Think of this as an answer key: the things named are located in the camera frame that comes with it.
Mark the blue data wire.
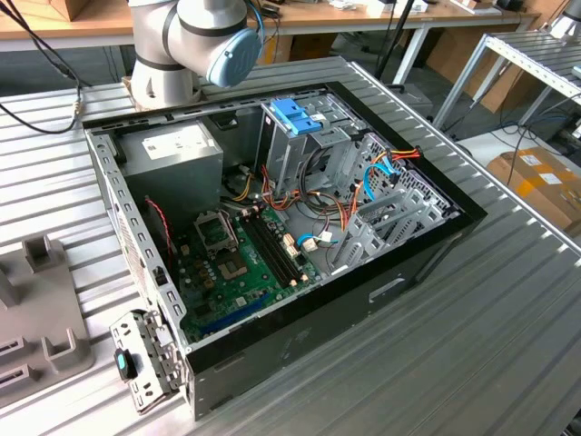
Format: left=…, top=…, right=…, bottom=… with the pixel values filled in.
left=360, top=152, right=400, bottom=203

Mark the orange red power wire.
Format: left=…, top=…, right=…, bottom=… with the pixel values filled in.
left=389, top=144, right=423, bottom=163

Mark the perforated metal disk bay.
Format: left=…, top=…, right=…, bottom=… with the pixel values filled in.
left=326, top=134, right=459, bottom=276

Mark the black RAM slot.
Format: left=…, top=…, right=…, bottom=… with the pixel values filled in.
left=239, top=216, right=291, bottom=288
left=251, top=213, right=304, bottom=282

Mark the grey metal drive cage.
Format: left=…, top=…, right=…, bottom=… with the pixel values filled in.
left=253, top=88, right=364, bottom=196

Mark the CPU socket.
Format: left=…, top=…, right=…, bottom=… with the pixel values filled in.
left=216, top=252, right=250, bottom=282

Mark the green motherboard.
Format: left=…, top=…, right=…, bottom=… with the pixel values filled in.
left=170, top=206, right=326, bottom=344

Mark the metal socket cover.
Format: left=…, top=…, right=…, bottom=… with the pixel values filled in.
left=193, top=209, right=241, bottom=254

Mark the blue plastic bay latch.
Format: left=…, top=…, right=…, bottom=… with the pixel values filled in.
left=270, top=99, right=327, bottom=136

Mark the blue expansion slot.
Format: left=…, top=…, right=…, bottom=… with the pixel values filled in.
left=199, top=293, right=270, bottom=336

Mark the black PC case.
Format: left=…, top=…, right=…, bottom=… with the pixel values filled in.
left=81, top=80, right=489, bottom=421

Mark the grey power supply unit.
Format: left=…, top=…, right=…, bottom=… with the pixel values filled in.
left=115, top=118, right=224, bottom=233

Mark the black case fan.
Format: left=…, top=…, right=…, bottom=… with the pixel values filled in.
left=144, top=197, right=178, bottom=273

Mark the brown cardboard box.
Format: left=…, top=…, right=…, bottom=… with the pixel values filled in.
left=271, top=32, right=340, bottom=64
left=426, top=26, right=546, bottom=114

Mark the wooden desk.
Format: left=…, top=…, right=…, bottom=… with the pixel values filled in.
left=0, top=0, right=544, bottom=87

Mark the black tripod leg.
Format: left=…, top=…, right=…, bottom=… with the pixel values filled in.
left=375, top=0, right=417, bottom=87

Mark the black latch with teal button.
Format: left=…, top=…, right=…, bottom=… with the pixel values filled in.
left=113, top=348, right=140, bottom=381

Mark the cardboard box with labels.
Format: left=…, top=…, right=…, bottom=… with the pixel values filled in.
left=486, top=145, right=581, bottom=237

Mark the grey parts rack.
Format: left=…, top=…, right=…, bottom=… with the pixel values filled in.
left=0, top=233, right=96, bottom=410

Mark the brown wooden box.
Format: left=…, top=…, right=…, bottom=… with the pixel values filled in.
left=47, top=0, right=92, bottom=23

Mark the orange black wire bundle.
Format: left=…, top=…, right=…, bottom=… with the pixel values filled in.
left=261, top=163, right=359, bottom=233

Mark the blue wire with white plug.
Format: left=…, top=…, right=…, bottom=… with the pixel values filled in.
left=297, top=231, right=340, bottom=252

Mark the yellow orange wire bundle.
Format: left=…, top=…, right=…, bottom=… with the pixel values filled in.
left=224, top=165, right=253, bottom=203

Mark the red black fan wire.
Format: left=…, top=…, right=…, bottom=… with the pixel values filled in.
left=143, top=194, right=178, bottom=255

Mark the metal slot cover bracket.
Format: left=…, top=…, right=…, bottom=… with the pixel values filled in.
left=108, top=308, right=190, bottom=415

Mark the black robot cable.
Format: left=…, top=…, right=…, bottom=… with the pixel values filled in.
left=0, top=0, right=94, bottom=135

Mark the metal frame slat table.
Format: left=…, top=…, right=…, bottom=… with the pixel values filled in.
left=433, top=29, right=581, bottom=133

